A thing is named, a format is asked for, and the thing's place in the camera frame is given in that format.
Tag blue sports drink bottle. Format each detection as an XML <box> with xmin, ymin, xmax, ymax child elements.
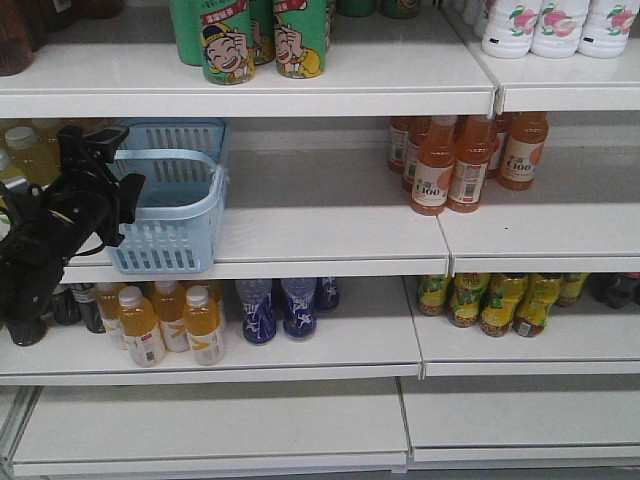
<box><xmin>235</xmin><ymin>279</ymin><xmax>276</xmax><ymax>345</ymax></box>
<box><xmin>315</xmin><ymin>277</ymin><xmax>340</xmax><ymax>312</ymax></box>
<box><xmin>281</xmin><ymin>277</ymin><xmax>317</xmax><ymax>341</ymax></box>

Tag dark tea bottle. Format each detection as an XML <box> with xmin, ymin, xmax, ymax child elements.
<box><xmin>70</xmin><ymin>283</ymin><xmax>106</xmax><ymax>334</ymax></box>

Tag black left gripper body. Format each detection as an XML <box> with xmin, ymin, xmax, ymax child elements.
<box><xmin>47</xmin><ymin>149</ymin><xmax>123</xmax><ymax>246</ymax></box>

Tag orange juice bottle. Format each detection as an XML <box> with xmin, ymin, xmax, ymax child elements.
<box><xmin>118</xmin><ymin>286</ymin><xmax>165</xmax><ymax>368</ymax></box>
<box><xmin>183</xmin><ymin>285</ymin><xmax>225</xmax><ymax>366</ymax></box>
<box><xmin>152</xmin><ymin>280</ymin><xmax>189</xmax><ymax>352</ymax></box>
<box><xmin>97</xmin><ymin>282</ymin><xmax>127</xmax><ymax>350</ymax></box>

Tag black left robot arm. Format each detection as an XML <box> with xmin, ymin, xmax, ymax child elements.
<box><xmin>1</xmin><ymin>126</ymin><xmax>145</xmax><ymax>346</ymax></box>

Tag white peach drink bottle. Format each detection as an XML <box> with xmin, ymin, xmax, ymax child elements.
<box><xmin>530</xmin><ymin>0</ymin><xmax>590</xmax><ymax>59</ymax></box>
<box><xmin>578</xmin><ymin>0</ymin><xmax>639</xmax><ymax>59</ymax></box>
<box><xmin>481</xmin><ymin>0</ymin><xmax>541</xmax><ymax>59</ymax></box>

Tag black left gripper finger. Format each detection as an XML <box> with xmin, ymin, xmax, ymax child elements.
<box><xmin>116</xmin><ymin>173</ymin><xmax>146</xmax><ymax>224</ymax></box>
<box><xmin>57</xmin><ymin>125</ymin><xmax>130</xmax><ymax>165</ymax></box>

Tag black cola bottle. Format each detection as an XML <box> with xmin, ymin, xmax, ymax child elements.
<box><xmin>592</xmin><ymin>272</ymin><xmax>639</xmax><ymax>309</ymax></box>

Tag white store shelf unit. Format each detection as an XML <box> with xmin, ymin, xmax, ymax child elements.
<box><xmin>1</xmin><ymin>1</ymin><xmax>639</xmax><ymax>479</ymax></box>

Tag pale yellow juice bottle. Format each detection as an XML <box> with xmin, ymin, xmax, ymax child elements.
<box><xmin>5</xmin><ymin>126</ymin><xmax>59</xmax><ymax>186</ymax></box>

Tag green cartoon tea can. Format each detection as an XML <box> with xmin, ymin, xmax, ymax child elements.
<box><xmin>272</xmin><ymin>0</ymin><xmax>327</xmax><ymax>79</ymax></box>
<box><xmin>196</xmin><ymin>0</ymin><xmax>255</xmax><ymax>85</ymax></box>

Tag light blue plastic basket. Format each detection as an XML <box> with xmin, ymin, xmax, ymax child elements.
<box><xmin>107</xmin><ymin>117</ymin><xmax>230</xmax><ymax>275</ymax></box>

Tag yellow lemon tea bottle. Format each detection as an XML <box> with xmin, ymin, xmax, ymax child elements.
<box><xmin>449</xmin><ymin>273</ymin><xmax>491</xmax><ymax>328</ymax></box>
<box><xmin>512</xmin><ymin>273</ymin><xmax>562</xmax><ymax>338</ymax></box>
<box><xmin>555</xmin><ymin>272</ymin><xmax>590</xmax><ymax>307</ymax></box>
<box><xmin>417</xmin><ymin>274</ymin><xmax>452</xmax><ymax>316</ymax></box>
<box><xmin>480</xmin><ymin>273</ymin><xmax>528</xmax><ymax>337</ymax></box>

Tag orange C100 drink bottle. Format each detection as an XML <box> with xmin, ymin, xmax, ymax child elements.
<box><xmin>498</xmin><ymin>112</ymin><xmax>549</xmax><ymax>191</ymax></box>
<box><xmin>411</xmin><ymin>115</ymin><xmax>457</xmax><ymax>216</ymax></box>
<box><xmin>446</xmin><ymin>115</ymin><xmax>493</xmax><ymax>213</ymax></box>

